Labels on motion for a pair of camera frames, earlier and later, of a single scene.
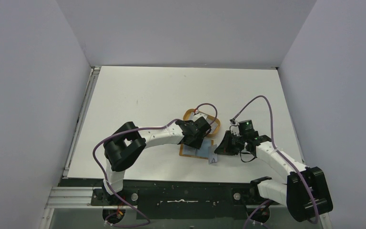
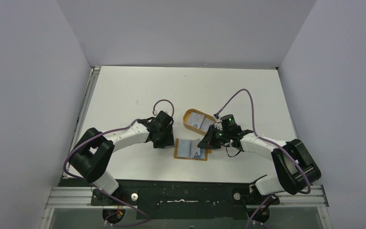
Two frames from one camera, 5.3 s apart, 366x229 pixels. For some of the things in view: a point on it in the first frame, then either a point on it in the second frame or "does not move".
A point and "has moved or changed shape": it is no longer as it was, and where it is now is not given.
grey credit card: x=212 y=157 -> x=195 y=150
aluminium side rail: x=94 y=72 does not move
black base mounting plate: x=185 y=200 does not move
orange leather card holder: x=202 y=153 has moved or changed shape
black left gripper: x=196 y=143 -> x=167 y=142
